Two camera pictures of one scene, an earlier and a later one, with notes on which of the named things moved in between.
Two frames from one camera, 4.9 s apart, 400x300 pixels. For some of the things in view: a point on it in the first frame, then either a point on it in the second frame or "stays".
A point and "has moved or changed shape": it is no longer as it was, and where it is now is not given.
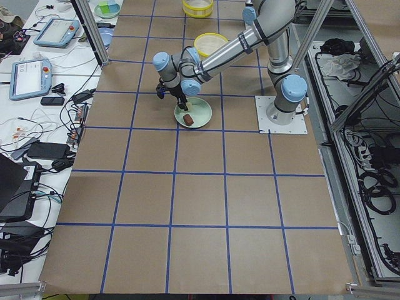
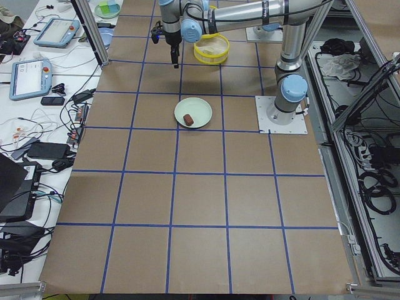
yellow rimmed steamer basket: (197, 8) has moved or changed shape
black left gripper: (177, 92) → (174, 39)
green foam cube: (105, 9) stays
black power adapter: (82, 96) stays
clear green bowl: (99, 12) stays
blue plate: (106, 34) stays
